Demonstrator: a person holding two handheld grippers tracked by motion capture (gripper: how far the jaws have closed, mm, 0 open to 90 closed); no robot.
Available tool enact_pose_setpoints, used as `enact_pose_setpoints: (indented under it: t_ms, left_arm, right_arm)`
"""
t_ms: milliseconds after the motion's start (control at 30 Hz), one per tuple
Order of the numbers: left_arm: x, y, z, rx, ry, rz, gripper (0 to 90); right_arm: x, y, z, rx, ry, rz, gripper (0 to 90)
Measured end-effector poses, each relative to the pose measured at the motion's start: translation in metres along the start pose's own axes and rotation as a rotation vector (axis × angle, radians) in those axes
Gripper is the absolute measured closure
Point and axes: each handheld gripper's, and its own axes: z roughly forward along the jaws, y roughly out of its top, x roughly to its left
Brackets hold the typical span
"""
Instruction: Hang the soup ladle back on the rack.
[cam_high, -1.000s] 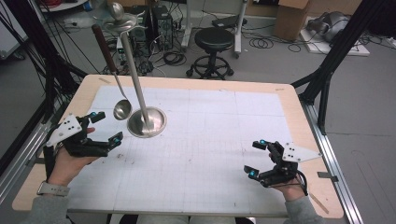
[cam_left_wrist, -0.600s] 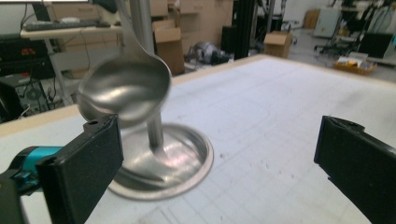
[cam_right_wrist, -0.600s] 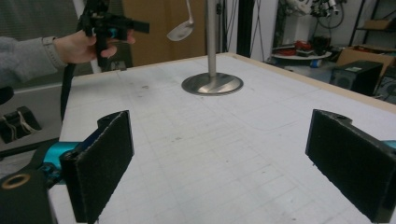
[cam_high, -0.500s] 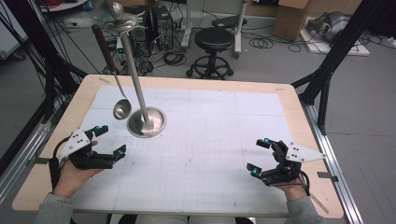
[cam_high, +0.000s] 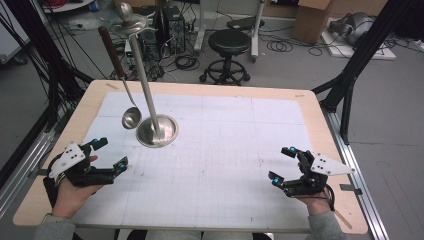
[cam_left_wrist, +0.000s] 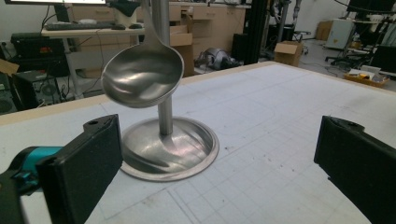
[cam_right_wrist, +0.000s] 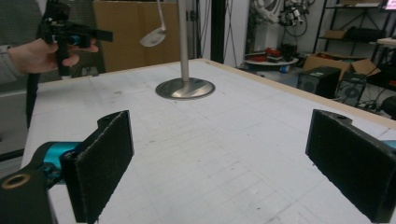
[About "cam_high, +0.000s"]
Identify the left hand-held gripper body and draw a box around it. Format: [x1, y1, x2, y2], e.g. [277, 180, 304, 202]
[43, 141, 117, 188]

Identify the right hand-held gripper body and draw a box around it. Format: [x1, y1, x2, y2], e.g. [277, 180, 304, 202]
[282, 149, 357, 199]

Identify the steel ladle with wooden handle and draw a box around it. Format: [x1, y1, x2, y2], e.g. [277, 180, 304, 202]
[97, 25, 143, 131]

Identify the steel utensil stand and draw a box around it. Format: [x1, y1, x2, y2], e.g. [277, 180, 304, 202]
[109, 1, 180, 149]

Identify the person's right hand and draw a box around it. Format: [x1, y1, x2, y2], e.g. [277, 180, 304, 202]
[294, 160, 335, 217]

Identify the person's left hand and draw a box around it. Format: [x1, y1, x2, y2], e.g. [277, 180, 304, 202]
[50, 154, 105, 220]

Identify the black tape piece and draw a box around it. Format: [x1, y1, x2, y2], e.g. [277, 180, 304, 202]
[27, 168, 51, 178]
[339, 183, 363, 196]

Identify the white grid mat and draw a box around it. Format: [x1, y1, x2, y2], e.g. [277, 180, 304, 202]
[47, 90, 317, 234]

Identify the white stand leg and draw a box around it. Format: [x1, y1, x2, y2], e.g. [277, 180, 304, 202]
[194, 0, 207, 56]
[249, 0, 267, 63]

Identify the black round stool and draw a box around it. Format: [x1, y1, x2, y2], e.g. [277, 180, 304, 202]
[199, 28, 252, 86]

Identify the white flat board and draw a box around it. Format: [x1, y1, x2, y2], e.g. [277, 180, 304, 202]
[320, 32, 398, 62]

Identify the cardboard box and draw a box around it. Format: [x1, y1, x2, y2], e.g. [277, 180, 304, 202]
[293, 0, 335, 45]

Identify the white cabinet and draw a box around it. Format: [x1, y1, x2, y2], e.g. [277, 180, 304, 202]
[0, 2, 32, 65]

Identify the black flat device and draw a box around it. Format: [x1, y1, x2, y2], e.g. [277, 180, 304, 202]
[226, 15, 266, 32]

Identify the black computer tower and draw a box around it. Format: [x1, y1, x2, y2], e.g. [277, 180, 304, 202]
[162, 5, 186, 55]

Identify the grey bag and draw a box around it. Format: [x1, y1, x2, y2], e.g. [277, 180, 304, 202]
[327, 12, 376, 47]

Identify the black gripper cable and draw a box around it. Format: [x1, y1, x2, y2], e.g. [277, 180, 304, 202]
[322, 184, 336, 212]

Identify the aluminium rail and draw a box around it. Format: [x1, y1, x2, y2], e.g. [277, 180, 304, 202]
[0, 128, 56, 219]
[322, 109, 390, 240]

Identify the black metal frame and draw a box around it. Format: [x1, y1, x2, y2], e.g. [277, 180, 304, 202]
[0, 0, 95, 188]
[311, 0, 416, 145]

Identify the black coiled floor cable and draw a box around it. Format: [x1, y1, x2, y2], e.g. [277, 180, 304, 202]
[265, 39, 295, 53]
[174, 54, 201, 72]

